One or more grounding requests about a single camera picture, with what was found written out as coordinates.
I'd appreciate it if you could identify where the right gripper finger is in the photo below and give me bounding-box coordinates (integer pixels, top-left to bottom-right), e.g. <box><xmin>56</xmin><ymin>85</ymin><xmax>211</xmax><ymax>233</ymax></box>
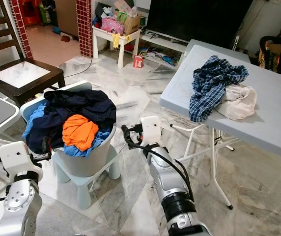
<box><xmin>120</xmin><ymin>124</ymin><xmax>135</xmax><ymax>148</ymax></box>

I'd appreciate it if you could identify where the blue garment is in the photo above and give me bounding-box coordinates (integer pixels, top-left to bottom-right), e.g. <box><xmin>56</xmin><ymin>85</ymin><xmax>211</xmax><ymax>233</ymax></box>
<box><xmin>23</xmin><ymin>102</ymin><xmax>112</xmax><ymax>158</ymax></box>

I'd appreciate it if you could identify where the small red box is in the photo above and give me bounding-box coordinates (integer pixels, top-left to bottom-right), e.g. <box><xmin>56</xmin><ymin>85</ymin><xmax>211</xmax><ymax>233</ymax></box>
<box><xmin>133</xmin><ymin>55</ymin><xmax>144</xmax><ymax>68</ymax></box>

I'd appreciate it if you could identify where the dark wooden chair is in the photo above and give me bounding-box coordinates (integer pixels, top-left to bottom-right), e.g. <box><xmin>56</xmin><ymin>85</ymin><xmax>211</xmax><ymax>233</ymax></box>
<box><xmin>0</xmin><ymin>0</ymin><xmax>66</xmax><ymax>106</ymax></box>

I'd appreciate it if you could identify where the blue plaid shirt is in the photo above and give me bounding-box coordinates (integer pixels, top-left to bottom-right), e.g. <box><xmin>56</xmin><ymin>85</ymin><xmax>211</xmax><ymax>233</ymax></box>
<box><xmin>188</xmin><ymin>55</ymin><xmax>250</xmax><ymax>123</ymax></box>

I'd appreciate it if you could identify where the small yellow cloth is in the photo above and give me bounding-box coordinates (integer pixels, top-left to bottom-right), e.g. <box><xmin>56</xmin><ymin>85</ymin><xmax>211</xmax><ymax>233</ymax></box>
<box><xmin>112</xmin><ymin>33</ymin><xmax>121</xmax><ymax>49</ymax></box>

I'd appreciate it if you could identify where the small white kids table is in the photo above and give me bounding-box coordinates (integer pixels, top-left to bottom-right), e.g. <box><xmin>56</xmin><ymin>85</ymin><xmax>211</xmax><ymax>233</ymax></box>
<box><xmin>92</xmin><ymin>26</ymin><xmax>142</xmax><ymax>69</ymax></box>

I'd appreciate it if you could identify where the white television shelf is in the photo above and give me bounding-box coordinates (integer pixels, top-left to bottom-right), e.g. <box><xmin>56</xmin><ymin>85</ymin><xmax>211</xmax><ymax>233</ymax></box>
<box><xmin>140</xmin><ymin>29</ymin><xmax>190</xmax><ymax>67</ymax></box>

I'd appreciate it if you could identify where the cream white cloth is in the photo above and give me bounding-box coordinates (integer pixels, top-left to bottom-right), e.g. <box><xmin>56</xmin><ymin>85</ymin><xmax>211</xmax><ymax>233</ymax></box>
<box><xmin>215</xmin><ymin>85</ymin><xmax>258</xmax><ymax>121</ymax></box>

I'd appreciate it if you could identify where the pink bag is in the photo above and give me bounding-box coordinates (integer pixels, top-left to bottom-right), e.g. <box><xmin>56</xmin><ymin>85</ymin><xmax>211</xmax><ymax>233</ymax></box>
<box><xmin>101</xmin><ymin>16</ymin><xmax>125</xmax><ymax>35</ymax></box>

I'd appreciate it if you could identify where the brown cardboard box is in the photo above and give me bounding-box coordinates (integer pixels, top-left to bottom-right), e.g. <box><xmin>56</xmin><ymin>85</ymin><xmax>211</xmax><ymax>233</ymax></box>
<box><xmin>123</xmin><ymin>12</ymin><xmax>143</xmax><ymax>35</ymax></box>

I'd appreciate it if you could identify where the black television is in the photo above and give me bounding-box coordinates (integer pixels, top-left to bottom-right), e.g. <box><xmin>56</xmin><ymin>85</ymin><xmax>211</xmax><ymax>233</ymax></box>
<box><xmin>145</xmin><ymin>0</ymin><xmax>254</xmax><ymax>50</ymax></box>

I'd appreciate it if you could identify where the blue grey folding table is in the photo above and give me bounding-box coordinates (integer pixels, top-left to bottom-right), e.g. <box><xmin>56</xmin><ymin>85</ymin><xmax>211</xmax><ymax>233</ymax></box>
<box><xmin>159</xmin><ymin>39</ymin><xmax>281</xmax><ymax>211</ymax></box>

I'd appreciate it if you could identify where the red plastic stool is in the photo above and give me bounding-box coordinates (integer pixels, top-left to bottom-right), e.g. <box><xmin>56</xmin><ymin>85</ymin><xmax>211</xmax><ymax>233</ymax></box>
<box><xmin>20</xmin><ymin>0</ymin><xmax>44</xmax><ymax>26</ymax></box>

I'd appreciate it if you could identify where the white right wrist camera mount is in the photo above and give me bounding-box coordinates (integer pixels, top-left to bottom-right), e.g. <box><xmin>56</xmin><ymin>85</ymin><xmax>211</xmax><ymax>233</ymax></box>
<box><xmin>140</xmin><ymin>116</ymin><xmax>162</xmax><ymax>147</ymax></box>

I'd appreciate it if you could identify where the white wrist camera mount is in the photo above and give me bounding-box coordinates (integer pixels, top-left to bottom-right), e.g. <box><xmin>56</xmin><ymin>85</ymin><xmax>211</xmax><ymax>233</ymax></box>
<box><xmin>0</xmin><ymin>141</ymin><xmax>35</xmax><ymax>178</ymax></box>
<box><xmin>140</xmin><ymin>116</ymin><xmax>162</xmax><ymax>147</ymax></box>

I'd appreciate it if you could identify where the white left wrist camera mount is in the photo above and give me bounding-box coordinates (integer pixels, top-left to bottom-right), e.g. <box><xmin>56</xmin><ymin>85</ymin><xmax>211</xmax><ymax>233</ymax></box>
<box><xmin>0</xmin><ymin>141</ymin><xmax>35</xmax><ymax>178</ymax></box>

